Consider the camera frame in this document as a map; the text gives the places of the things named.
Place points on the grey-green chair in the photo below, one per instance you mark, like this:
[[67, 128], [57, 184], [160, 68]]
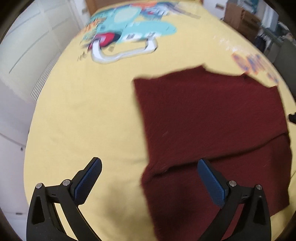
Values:
[[286, 55]]

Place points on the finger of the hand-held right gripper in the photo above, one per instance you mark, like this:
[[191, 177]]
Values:
[[293, 118]]

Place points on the yellow dinosaur print bed sheet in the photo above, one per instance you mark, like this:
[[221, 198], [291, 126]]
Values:
[[81, 115]]

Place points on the wooden dresser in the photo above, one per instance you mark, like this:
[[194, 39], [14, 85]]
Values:
[[240, 18]]

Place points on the white wardrobe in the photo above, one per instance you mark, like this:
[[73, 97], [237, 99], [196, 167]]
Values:
[[23, 69]]

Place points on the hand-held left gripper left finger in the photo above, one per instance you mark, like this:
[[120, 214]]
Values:
[[87, 180]]

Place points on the dark red knit sweater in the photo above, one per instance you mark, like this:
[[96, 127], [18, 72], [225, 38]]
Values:
[[208, 115]]

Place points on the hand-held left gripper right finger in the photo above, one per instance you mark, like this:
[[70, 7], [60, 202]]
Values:
[[212, 183]]

